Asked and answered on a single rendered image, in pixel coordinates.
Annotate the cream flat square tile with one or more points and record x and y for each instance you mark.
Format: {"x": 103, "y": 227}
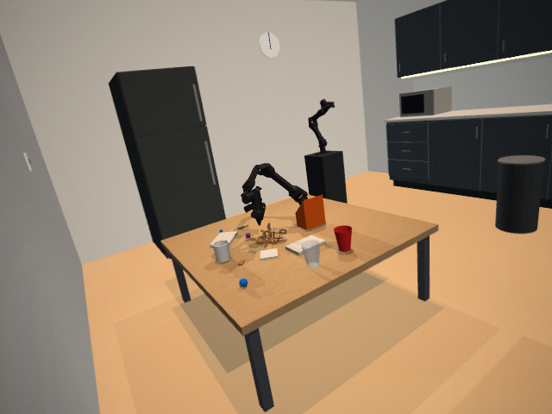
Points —
{"x": 268, "y": 254}

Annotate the red cup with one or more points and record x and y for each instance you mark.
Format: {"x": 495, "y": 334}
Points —
{"x": 343, "y": 237}

